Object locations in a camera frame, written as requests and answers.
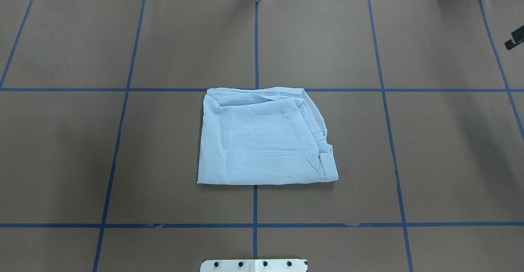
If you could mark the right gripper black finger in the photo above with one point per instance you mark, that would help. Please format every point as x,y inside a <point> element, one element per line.
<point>517,37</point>

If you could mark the light blue button shirt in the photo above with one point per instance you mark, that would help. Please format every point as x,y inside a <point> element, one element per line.
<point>272,136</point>

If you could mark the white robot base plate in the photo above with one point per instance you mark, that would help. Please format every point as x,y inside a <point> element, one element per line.
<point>254,265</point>

